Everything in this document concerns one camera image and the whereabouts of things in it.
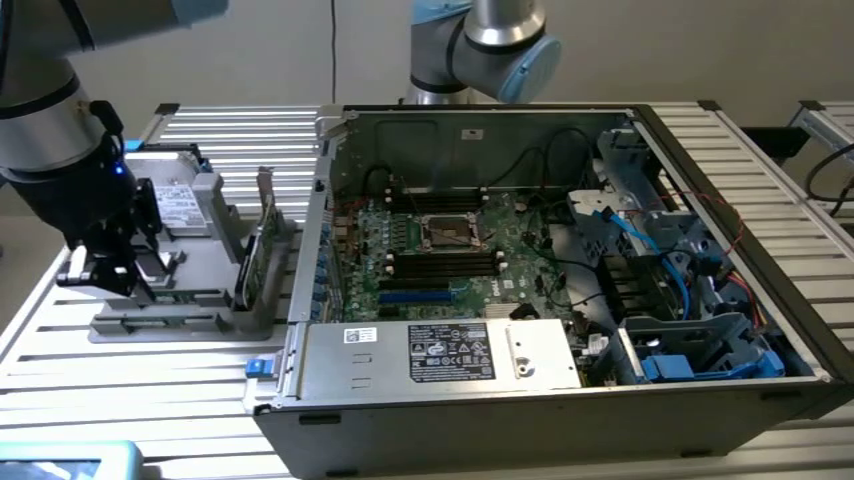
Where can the open grey PC case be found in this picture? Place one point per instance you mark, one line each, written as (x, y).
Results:
(534, 430)

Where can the green motherboard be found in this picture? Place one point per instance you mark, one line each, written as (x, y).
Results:
(520, 280)

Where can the black RAM slot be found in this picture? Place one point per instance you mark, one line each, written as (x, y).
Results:
(443, 274)
(443, 262)
(436, 191)
(436, 202)
(443, 256)
(443, 268)
(436, 196)
(436, 208)

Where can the blue case latch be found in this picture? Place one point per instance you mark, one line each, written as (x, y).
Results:
(259, 367)

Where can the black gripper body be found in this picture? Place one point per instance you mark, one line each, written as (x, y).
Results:
(63, 200)

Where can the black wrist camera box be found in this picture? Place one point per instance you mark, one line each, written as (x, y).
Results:
(147, 205)

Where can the blue plastic disk bay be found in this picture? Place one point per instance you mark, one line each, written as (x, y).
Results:
(667, 367)

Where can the black table corner cap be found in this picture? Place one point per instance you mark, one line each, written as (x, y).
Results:
(708, 105)
(167, 108)

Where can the green graphics card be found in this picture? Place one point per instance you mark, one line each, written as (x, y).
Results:
(256, 250)

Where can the grey metal drive cage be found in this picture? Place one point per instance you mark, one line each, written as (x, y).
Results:
(627, 210)

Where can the grey parts rack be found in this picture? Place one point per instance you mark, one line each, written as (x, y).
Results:
(193, 325)

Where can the silver hard disk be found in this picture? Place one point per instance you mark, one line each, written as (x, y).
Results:
(176, 197)

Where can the short black expansion slot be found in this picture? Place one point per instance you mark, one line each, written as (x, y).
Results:
(390, 313)

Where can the silver power supply unit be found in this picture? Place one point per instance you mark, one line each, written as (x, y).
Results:
(434, 360)

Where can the teal device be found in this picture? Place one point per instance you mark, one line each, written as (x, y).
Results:
(73, 460)

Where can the blue expansion slot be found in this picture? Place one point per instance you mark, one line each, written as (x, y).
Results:
(416, 298)

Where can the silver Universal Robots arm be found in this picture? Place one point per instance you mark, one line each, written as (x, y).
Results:
(40, 115)

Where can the silver chipset heatsink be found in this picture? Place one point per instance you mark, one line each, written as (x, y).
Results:
(506, 312)

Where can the metal CPU socket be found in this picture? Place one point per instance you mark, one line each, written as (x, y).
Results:
(447, 231)

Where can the neighbouring slatted metal table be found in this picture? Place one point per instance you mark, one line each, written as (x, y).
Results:
(830, 120)

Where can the long black expansion slot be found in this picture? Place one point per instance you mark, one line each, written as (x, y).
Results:
(414, 285)

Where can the green RAM stick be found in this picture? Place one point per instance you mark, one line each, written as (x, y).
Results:
(180, 297)

